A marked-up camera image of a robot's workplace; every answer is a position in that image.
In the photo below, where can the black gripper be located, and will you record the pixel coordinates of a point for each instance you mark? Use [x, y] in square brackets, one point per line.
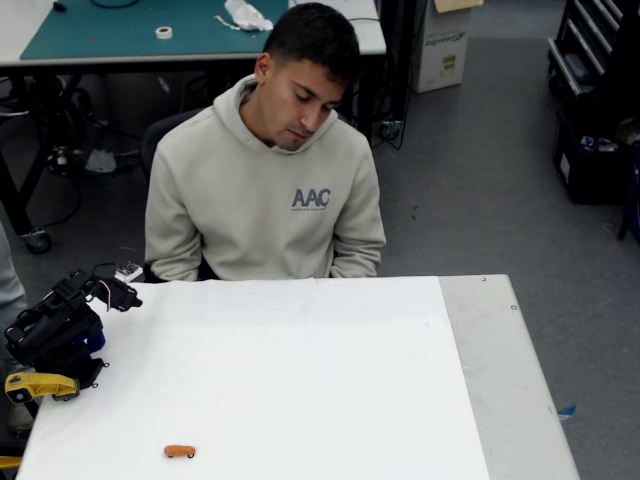
[121, 295]

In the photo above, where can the small orange object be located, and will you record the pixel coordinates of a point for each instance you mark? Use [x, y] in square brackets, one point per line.
[180, 451]

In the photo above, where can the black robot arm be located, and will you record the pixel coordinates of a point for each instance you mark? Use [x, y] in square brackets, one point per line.
[55, 335]

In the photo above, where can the white power adapter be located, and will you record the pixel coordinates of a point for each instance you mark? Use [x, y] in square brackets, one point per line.
[129, 272]

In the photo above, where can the yellow clamp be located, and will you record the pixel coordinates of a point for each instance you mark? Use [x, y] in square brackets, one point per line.
[10, 461]
[42, 384]

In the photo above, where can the person in grey clothing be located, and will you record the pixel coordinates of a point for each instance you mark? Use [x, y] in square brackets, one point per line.
[9, 290]

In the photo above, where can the man in beige hoodie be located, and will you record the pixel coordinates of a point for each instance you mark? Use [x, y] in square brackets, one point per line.
[260, 210]

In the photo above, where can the white paper sheet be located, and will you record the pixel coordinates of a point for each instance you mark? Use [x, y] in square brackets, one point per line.
[300, 375]

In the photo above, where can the green cutting mat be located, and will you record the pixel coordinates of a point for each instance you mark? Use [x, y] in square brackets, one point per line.
[125, 35]

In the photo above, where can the white tape roll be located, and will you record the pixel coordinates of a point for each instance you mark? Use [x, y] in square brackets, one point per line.
[163, 32]

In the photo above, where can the crumpled clear plastic bag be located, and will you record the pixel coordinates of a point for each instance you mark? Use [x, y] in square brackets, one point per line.
[247, 15]

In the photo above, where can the white cardboard box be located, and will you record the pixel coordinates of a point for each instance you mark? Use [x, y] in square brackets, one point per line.
[442, 55]

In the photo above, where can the blue tape scrap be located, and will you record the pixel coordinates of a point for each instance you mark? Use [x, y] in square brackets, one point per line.
[566, 411]

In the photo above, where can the black storage bin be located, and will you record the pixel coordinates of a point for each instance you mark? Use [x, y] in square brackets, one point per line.
[585, 170]

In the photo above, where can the black drawer cabinet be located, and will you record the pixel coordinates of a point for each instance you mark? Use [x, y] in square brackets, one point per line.
[590, 45]

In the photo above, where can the white workbench black frame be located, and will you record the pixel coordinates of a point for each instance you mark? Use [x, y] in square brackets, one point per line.
[372, 30]

